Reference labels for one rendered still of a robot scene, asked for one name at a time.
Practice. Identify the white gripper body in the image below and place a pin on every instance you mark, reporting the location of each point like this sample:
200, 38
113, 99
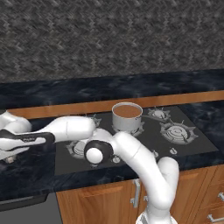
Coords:
8, 151

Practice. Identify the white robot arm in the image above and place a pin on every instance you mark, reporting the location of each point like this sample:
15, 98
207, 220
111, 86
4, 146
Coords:
145, 163

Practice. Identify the white sugar cube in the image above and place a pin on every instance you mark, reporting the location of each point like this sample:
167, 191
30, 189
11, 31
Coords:
10, 159

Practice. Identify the steel saucepan with hot chocolate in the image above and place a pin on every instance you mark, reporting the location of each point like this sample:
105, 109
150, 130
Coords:
127, 119

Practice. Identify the grey dishwasher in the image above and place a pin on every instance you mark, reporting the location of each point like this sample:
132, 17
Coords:
26, 211

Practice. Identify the silver hob knob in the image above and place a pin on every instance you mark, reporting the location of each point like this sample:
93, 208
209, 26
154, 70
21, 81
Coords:
155, 152
173, 150
116, 159

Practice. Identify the black gas hob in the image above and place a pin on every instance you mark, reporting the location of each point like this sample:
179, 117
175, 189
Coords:
192, 145

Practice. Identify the wooden drawer front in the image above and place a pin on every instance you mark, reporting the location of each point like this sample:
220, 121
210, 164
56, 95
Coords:
201, 217
211, 201

